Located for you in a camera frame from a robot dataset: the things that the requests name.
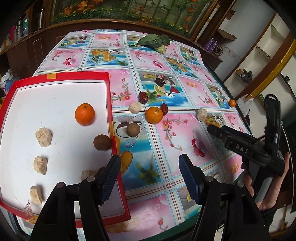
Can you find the beige cake chunk front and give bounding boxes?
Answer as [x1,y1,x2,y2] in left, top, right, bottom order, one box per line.
[81,170,97,181]

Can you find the brown round fruit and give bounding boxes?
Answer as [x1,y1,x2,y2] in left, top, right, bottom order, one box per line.
[93,135,112,151]
[126,123,140,137]

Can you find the beige cake cube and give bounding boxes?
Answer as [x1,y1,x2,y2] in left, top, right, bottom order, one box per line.
[33,157,48,175]

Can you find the large orange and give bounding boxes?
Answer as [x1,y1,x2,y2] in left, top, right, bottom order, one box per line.
[75,103,95,126]

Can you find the medium orange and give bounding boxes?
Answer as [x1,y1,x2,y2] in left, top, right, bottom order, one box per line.
[145,106,163,124]

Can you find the person right hand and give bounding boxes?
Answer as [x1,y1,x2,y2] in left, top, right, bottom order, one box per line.
[242,152,290,211]

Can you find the small orange far right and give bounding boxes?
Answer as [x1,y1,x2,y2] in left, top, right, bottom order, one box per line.
[228,99,236,108]

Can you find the white plastic bag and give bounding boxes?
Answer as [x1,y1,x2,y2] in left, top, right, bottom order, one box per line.
[236,93,254,117]

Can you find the dark red date near orange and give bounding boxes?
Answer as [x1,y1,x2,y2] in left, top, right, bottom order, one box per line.
[160,103,168,116]

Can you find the red white tray box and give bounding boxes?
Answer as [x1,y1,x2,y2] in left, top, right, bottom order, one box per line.
[1,71,117,219]

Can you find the colourful fruit print tablecloth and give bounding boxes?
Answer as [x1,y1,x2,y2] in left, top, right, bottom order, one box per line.
[35,30,247,240]

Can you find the beige cake chunk small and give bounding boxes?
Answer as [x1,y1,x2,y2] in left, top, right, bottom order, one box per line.
[128,102,142,114]

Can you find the dark red date far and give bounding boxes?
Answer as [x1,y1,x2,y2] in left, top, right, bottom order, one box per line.
[154,78,165,87]

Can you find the dark red date left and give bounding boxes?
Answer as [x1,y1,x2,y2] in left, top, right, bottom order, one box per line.
[138,91,149,104]

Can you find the purple bottles on shelf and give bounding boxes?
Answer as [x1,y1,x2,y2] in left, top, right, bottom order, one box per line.
[205,38,217,53]

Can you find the green leafy vegetable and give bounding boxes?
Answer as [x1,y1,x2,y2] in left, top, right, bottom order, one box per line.
[137,34,171,54]

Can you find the glass plant display cabinet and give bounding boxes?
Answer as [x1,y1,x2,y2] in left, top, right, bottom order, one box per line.
[51,0,218,37]

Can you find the bottles on left counter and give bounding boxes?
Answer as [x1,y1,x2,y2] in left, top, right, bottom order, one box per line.
[9,14,29,42]

